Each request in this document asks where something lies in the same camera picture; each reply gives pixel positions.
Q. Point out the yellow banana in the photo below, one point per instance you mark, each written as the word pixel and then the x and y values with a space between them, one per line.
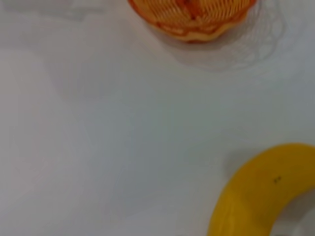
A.
pixel 253 186

